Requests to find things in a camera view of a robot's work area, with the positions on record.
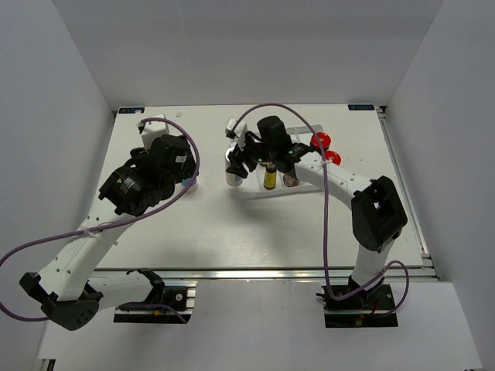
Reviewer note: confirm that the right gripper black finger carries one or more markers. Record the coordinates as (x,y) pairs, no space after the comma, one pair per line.
(251,147)
(240,166)

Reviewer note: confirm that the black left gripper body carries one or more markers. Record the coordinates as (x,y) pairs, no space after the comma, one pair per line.
(170,186)

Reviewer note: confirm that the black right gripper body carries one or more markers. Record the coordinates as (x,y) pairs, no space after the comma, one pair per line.
(269,153)

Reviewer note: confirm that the silver-lid salt jar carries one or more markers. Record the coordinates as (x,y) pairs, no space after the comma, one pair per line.
(190,184)
(232,179)

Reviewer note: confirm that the silver-lid salt jar front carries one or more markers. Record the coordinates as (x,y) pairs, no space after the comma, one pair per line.
(232,179)

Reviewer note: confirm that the yellow bottle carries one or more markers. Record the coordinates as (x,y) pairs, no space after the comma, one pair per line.
(270,177)

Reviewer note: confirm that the white-lid sauce jar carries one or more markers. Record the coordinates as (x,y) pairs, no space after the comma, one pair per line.
(290,180)

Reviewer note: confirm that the red-lid chili sauce jar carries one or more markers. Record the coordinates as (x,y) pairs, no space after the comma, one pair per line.
(320,139)

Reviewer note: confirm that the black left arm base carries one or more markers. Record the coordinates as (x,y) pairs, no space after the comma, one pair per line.
(173,305)

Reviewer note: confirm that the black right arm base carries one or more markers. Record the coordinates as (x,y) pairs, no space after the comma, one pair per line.
(364,310)

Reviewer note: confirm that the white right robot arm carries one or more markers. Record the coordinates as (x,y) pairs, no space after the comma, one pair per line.
(376,209)

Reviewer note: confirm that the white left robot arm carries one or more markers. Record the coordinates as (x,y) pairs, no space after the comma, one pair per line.
(68,295)

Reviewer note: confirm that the white divided organizer tray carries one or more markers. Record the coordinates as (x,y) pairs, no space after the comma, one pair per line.
(254,186)

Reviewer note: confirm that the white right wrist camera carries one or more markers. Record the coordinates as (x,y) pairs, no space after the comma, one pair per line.
(235,131)

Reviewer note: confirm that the aluminium table rail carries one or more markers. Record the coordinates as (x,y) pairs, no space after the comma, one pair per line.
(220,231)

